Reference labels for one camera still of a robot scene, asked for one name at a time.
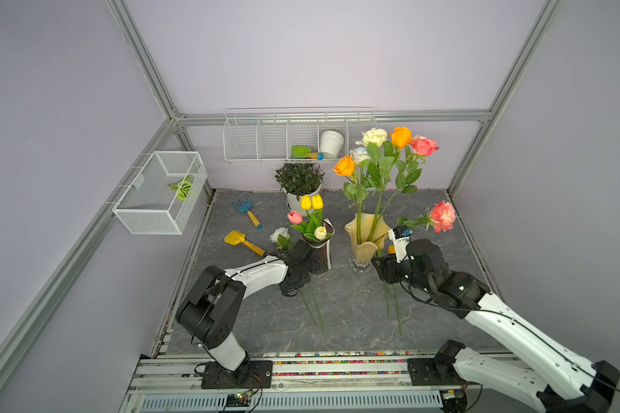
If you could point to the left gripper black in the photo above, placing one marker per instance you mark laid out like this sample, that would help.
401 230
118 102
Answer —
305 278

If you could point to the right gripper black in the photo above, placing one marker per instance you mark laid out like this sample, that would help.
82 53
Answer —
388 264

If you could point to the cream tulip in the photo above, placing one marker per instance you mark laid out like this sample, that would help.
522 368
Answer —
319 235

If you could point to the pink tulip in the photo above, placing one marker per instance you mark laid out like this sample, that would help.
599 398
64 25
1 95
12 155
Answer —
296 219

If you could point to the orange rose short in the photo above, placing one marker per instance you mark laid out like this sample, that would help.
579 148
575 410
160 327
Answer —
354 190

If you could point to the pink rose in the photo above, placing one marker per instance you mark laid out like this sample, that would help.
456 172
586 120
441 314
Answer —
417 150
443 214

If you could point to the cream rose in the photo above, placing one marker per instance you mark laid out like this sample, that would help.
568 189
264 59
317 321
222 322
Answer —
374 136

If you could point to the white rose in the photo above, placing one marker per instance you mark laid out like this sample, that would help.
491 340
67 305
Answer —
360 154

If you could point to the orange rose tall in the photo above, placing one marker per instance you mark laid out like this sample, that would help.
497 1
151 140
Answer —
390 171

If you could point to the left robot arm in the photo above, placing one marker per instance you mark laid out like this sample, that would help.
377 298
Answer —
210 309

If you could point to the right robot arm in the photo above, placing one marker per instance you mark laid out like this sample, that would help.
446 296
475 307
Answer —
555 379

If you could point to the dark red glass vase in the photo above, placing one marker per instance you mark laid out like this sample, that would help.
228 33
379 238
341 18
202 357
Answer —
320 260

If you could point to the yellow wavy glass vase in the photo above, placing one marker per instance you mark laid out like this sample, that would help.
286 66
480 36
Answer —
364 240

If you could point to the yellow toy shovel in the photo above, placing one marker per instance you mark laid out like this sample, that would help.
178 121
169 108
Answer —
236 238

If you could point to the blue toy rake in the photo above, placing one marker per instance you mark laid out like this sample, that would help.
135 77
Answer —
245 206

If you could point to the potted green plant white pot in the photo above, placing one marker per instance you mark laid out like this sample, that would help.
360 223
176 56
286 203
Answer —
298 180

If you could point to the green toy trowel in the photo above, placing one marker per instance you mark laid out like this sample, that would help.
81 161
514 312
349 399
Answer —
304 152

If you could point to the white empty flower pot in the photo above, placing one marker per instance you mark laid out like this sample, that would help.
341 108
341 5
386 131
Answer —
331 144

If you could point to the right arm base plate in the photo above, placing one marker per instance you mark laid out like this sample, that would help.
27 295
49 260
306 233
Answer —
433 372

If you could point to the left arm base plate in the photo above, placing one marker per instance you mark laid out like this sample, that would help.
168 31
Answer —
251 374

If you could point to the white wire wall shelf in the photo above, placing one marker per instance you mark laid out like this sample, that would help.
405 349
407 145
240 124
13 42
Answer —
261 136

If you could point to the white wire side basket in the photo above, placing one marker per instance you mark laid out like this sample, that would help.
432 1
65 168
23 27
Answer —
162 195

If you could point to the aluminium rail frame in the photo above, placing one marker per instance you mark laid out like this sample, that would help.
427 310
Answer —
302 382

